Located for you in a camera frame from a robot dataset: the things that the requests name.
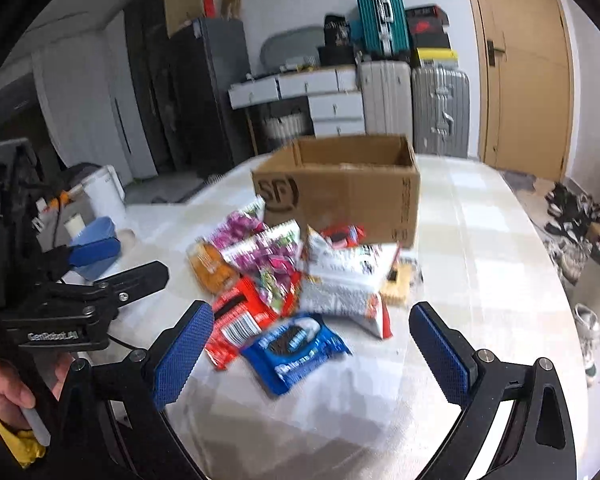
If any white wardrobe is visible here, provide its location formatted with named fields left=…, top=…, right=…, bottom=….
left=30, top=25, right=157, bottom=183

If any black round box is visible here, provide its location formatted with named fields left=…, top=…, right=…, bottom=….
left=317, top=12, right=357, bottom=67

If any tall black cabinet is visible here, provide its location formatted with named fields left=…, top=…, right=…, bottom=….
left=125, top=17, right=255, bottom=177

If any orange snack packet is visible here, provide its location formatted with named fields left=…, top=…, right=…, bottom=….
left=187, top=237, right=241, bottom=295

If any white suitcase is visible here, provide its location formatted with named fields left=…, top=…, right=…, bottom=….
left=357, top=57, right=414, bottom=139

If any purple candy packet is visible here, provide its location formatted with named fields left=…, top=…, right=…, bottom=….
left=220, top=220, right=302, bottom=281
left=207, top=196, right=268, bottom=251
left=250, top=264, right=303, bottom=317

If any black box red print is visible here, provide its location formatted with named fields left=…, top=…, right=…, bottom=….
left=405, top=4, right=452, bottom=52

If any white woven basket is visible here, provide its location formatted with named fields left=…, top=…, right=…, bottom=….
left=262, top=112, right=309, bottom=142

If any flat brown cardboard box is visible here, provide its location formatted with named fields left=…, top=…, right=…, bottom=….
left=162, top=0, right=204, bottom=37

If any blue bowl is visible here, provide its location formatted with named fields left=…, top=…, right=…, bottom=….
left=72, top=216, right=122, bottom=282

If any person's left hand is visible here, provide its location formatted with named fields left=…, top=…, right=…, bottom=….
left=0, top=352, right=76, bottom=431

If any white chip bag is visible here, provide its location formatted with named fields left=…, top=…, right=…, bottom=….
left=297, top=225, right=401, bottom=341

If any teal suitcase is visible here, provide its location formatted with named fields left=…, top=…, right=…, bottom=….
left=352, top=0, right=412, bottom=59

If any white sneaker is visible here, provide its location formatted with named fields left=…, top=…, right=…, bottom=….
left=574, top=304, right=600, bottom=387

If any brown cardboard box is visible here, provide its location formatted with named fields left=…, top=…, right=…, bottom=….
left=162, top=0, right=204, bottom=37
left=251, top=134, right=422, bottom=249

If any blue cookie packet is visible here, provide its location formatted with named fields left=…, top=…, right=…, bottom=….
left=240, top=312, right=353, bottom=396

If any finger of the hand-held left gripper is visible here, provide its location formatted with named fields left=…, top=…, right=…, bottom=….
left=35, top=236, right=122, bottom=281
left=35, top=261, right=171, bottom=318

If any silver suitcase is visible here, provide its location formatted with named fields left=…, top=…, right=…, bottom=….
left=411, top=62, right=471, bottom=159

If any pile of shoes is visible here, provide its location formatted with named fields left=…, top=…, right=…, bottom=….
left=541, top=180, right=600, bottom=288

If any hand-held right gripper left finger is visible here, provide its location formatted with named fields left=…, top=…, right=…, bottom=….
left=55, top=301, right=215, bottom=480

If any orange-tipped black cable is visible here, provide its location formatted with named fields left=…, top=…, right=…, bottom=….
left=44, top=190, right=75, bottom=252

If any person's left forearm yellow sleeve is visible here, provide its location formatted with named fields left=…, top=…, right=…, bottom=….
left=0, top=395, right=47, bottom=469

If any small red cookie packet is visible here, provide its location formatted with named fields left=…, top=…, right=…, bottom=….
left=320, top=223, right=368, bottom=250

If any wooden door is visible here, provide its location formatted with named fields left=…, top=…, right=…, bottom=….
left=459, top=0, right=577, bottom=184

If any white electric kettle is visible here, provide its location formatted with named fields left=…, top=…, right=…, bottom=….
left=82, top=165, right=127, bottom=226

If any white drawer desk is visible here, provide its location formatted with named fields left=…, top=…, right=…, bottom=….
left=228, top=65, right=367, bottom=157

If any grey oval tray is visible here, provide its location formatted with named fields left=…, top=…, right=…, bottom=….
left=259, top=25, right=324, bottom=69

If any clear cracker packet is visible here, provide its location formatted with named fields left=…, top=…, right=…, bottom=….
left=380, top=254, right=422, bottom=309

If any yellow black box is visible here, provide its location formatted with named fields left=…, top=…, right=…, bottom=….
left=411, top=47, right=459, bottom=69

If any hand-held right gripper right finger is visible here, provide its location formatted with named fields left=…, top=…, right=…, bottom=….
left=409, top=302, right=578, bottom=480

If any large red snack packet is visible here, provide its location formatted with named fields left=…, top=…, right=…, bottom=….
left=205, top=275, right=281, bottom=372

